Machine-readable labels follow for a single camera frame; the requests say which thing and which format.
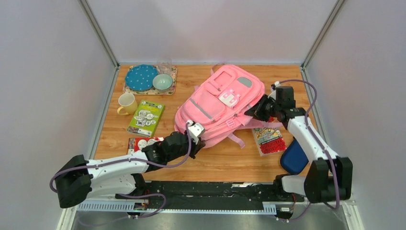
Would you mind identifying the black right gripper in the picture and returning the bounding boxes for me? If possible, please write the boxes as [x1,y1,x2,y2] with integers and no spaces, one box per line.
[245,93,282,122]

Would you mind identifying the red comic book white bubbles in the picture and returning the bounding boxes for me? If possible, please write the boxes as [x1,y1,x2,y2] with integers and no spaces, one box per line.
[127,137,164,155]

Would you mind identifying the green comic book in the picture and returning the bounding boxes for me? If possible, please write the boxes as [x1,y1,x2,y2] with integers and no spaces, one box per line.
[126,100,165,138]

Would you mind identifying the pink backpack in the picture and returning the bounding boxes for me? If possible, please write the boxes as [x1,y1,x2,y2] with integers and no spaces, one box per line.
[174,64,282,148]

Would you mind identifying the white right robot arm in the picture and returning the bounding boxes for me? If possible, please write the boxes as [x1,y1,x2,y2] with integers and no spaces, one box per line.
[245,86,353,204]

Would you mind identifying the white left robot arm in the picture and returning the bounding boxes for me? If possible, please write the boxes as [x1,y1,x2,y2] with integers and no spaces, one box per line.
[49,129,205,208]

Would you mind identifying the red colourful treehouse book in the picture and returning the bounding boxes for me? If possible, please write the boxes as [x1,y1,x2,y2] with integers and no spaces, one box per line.
[251,117,287,156]

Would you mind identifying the blue zip pencil case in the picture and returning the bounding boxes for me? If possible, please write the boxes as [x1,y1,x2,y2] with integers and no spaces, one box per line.
[280,138,309,175]

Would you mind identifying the floral tray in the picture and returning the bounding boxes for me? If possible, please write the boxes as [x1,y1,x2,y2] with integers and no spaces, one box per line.
[123,65,178,95]

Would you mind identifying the yellow mug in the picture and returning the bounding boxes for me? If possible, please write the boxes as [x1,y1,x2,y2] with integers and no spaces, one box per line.
[117,93,138,115]

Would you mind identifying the light green bowl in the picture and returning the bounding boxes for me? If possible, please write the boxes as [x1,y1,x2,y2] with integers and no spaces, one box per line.
[152,73,173,91]

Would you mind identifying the blue dotted plate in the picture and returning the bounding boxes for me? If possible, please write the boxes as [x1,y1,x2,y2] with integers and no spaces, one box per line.
[124,64,158,91]

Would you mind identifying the clear drinking glass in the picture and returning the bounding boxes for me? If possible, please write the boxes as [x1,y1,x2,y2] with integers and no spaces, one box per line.
[157,58,172,75]

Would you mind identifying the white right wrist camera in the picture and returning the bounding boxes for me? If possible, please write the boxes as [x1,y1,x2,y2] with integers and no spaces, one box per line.
[268,81,281,100]

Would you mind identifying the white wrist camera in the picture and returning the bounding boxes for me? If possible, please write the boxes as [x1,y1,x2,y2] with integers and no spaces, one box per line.
[186,120,205,144]
[268,81,281,100]

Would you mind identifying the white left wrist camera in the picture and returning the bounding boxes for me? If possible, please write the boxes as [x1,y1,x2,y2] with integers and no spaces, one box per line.
[186,120,205,144]

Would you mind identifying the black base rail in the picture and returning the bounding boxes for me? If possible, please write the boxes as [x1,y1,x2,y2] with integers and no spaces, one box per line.
[115,181,305,214]

